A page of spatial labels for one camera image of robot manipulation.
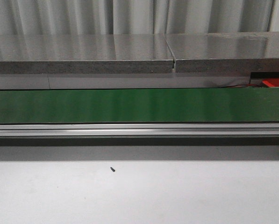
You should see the green conveyor belt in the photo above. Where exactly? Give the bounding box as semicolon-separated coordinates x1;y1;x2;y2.
0;88;279;124

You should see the grey stone shelf slab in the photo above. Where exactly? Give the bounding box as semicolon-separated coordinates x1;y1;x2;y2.
0;32;279;78

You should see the red plastic tray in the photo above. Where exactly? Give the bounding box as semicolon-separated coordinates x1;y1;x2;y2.
262;78;279;88

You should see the white pleated curtain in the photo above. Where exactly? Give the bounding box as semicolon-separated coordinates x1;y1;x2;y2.
0;0;279;35

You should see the aluminium conveyor frame rail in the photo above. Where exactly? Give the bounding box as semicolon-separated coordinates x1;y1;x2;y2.
0;122;279;138

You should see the red black wire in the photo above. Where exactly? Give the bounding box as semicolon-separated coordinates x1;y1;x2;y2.
220;83;261;88

